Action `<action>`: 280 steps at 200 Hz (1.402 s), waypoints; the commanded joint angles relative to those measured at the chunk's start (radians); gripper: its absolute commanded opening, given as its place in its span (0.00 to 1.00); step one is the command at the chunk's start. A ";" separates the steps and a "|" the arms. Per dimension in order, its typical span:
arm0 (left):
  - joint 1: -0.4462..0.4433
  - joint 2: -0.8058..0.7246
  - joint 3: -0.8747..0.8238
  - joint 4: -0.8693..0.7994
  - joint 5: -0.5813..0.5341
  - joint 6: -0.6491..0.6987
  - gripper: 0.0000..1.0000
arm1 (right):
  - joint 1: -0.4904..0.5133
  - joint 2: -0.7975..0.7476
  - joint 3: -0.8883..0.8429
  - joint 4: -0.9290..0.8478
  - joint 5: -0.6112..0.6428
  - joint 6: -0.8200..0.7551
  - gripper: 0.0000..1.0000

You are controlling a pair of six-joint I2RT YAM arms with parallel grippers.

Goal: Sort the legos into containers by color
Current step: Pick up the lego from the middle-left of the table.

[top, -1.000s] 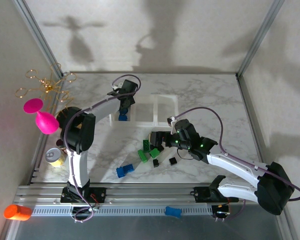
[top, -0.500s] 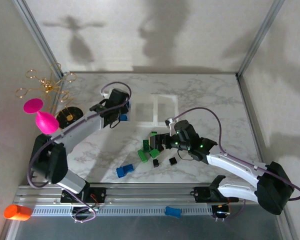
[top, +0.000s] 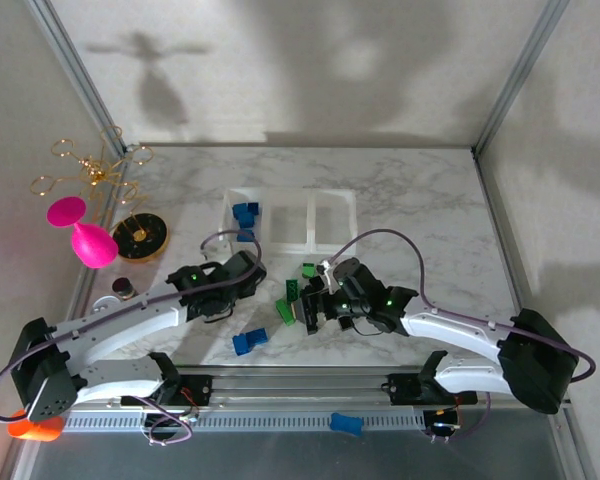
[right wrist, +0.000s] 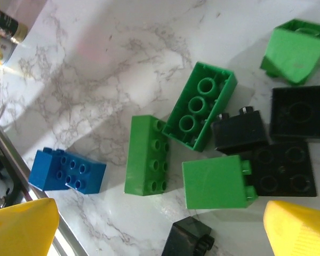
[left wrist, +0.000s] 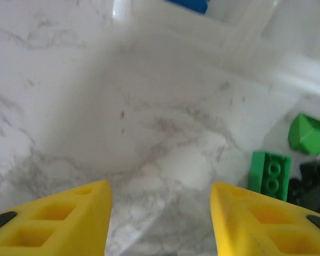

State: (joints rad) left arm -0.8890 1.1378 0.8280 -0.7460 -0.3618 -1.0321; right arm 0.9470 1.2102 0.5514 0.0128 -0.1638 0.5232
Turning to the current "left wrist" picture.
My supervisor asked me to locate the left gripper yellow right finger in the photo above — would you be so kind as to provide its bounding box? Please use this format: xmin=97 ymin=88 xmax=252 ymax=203
xmin=211 ymin=182 xmax=320 ymax=256

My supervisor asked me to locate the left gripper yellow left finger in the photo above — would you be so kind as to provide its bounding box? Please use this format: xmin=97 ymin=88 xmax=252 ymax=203
xmin=0 ymin=180 xmax=113 ymax=256

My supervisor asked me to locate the dark green lego brick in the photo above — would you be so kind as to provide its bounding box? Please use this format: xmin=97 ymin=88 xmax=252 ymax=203
xmin=247 ymin=151 xmax=292 ymax=202

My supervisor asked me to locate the light green lego brick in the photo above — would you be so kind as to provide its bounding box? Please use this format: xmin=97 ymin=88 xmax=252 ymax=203
xmin=287 ymin=113 xmax=320 ymax=156

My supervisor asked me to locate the blue lego brick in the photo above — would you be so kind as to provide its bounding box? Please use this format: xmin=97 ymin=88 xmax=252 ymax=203
xmin=165 ymin=0 xmax=210 ymax=14

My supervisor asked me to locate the black lego brick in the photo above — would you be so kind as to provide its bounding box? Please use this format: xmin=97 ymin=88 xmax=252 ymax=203
xmin=287 ymin=178 xmax=320 ymax=213
xmin=300 ymin=159 xmax=320 ymax=185

